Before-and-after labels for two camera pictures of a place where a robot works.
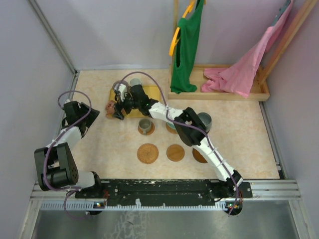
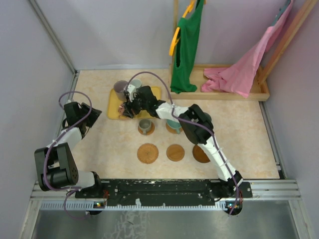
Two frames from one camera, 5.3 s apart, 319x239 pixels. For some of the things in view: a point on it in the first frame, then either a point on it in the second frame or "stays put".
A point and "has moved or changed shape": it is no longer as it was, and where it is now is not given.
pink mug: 110,109 has moved or changed shape
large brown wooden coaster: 198,157 stays put
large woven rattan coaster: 147,153 stays put
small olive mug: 144,125 stays put
